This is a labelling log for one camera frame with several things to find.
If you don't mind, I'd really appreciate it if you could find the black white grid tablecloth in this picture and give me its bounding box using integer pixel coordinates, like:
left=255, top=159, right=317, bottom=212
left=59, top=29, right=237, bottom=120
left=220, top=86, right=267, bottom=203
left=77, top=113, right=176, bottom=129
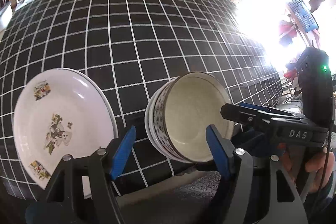
left=1, top=0, right=281, bottom=200

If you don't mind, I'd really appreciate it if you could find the right human hand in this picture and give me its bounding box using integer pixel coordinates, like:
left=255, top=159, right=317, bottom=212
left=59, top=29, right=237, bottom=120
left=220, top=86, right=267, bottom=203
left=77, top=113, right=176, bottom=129
left=280, top=148, right=335, bottom=193

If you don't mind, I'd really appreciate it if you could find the blue plastic basket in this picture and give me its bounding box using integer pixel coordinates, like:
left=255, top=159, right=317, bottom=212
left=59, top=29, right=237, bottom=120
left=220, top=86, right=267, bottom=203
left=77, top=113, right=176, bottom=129
left=287, top=0, right=319, bottom=33

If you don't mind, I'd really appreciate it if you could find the floral white plate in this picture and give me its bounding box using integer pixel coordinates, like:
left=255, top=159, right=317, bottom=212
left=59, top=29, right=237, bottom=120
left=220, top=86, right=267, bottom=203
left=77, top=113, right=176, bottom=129
left=13, top=68, right=118, bottom=189

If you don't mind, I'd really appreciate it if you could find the large white bowl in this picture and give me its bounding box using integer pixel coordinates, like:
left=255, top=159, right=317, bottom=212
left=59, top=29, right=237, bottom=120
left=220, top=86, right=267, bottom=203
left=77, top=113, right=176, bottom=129
left=145, top=86, right=173, bottom=159

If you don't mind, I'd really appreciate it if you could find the small patterned ceramic bowl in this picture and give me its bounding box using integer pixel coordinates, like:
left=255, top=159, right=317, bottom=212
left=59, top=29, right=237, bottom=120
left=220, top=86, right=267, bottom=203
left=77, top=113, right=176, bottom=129
left=149, top=72, right=234, bottom=163

